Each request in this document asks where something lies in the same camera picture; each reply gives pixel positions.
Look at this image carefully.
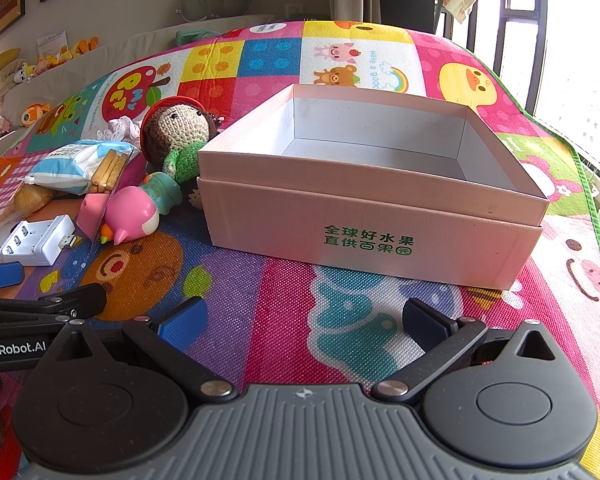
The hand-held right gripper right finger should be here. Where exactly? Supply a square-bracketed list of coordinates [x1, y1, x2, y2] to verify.
[371, 298, 573, 402]

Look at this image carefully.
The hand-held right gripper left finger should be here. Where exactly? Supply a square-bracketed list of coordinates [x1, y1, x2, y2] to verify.
[45, 296, 238, 403]

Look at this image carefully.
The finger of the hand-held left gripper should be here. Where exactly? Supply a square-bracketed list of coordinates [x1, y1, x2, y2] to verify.
[0, 283, 107, 328]
[0, 263, 25, 293]

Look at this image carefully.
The white usb hub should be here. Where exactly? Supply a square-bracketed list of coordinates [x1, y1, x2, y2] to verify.
[0, 214, 78, 267]

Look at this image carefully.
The beige bread bun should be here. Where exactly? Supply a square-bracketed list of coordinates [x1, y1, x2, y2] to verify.
[12, 182, 68, 216]

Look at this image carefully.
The pink penguin toy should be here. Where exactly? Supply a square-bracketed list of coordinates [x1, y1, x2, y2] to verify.
[100, 186, 162, 247]

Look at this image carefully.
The blue white biscuit packet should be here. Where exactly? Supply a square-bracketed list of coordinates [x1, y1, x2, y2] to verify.
[24, 138, 140, 196]

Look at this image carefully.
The pink cardboard box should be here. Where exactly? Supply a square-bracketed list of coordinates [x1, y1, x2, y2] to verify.
[196, 83, 551, 292]

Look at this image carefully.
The white lace cloth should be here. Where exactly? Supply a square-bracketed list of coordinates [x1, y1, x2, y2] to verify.
[97, 116, 143, 148]

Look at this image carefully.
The crochet doll with red hat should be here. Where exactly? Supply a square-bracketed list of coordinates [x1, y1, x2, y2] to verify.
[140, 96, 225, 209]

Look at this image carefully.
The colourful cartoon play mat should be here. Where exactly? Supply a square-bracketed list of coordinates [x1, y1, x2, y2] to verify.
[0, 19, 600, 480]

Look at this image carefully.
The orange fish plush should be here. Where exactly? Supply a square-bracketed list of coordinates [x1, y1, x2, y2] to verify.
[20, 102, 51, 128]

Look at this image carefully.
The small white plush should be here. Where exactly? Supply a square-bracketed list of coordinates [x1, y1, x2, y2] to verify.
[10, 62, 38, 83]

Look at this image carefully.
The yellow plush toy pile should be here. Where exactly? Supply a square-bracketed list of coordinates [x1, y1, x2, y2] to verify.
[40, 35, 101, 68]

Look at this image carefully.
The white paper card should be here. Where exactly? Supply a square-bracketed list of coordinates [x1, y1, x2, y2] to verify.
[36, 30, 68, 58]

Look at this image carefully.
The beige sofa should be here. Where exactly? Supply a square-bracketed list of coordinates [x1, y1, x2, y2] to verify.
[0, 14, 276, 161]

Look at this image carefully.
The green folded cloth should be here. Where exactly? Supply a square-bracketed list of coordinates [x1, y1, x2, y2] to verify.
[175, 27, 218, 46]

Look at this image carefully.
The black window frame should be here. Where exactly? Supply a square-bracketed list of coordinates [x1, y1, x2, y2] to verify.
[430, 0, 600, 191]

